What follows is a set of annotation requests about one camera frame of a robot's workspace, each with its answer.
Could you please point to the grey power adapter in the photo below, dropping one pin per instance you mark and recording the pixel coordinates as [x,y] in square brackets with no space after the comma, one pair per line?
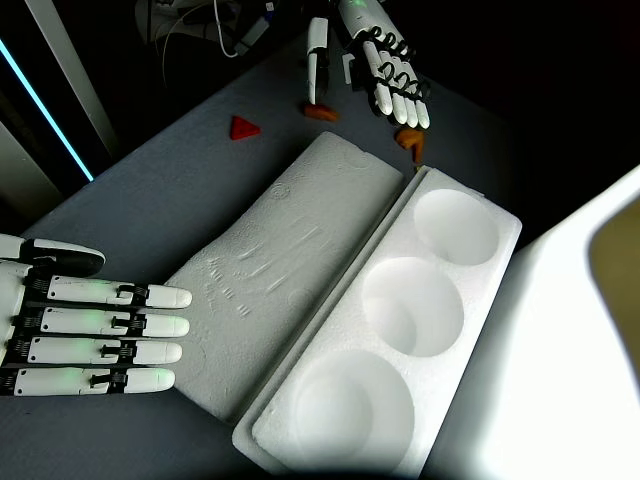
[252,32]

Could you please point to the white styrofoam tray with wells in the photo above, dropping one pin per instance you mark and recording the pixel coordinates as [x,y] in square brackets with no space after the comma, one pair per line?
[350,340]

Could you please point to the white styrofoam lid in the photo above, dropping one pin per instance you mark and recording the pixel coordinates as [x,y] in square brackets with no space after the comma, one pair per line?
[280,260]

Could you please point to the orange toy carrot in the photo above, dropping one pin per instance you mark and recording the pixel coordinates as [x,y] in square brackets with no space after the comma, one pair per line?
[322,113]

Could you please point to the yellow orange triangle block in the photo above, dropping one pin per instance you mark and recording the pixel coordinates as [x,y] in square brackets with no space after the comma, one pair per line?
[411,140]

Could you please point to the red triangle block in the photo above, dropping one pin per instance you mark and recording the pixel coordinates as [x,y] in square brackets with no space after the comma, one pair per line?
[244,130]

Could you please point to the cyan light strip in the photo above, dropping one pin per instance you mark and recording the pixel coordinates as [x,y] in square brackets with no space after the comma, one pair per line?
[45,110]

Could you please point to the white frame post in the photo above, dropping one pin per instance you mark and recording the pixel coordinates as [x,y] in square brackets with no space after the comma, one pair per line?
[75,65]

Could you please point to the grey frame panel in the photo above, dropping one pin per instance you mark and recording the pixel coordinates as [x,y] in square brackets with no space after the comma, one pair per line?
[25,175]

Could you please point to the grey table cloth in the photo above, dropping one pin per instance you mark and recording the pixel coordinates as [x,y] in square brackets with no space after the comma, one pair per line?
[165,200]

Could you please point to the white background device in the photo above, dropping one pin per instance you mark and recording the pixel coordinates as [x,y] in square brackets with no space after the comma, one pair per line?
[150,25]

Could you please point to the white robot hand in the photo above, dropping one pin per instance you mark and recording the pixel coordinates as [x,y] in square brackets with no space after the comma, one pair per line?
[75,320]
[395,95]

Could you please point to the large white robot body shell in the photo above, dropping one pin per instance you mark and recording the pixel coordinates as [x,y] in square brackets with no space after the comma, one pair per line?
[540,375]

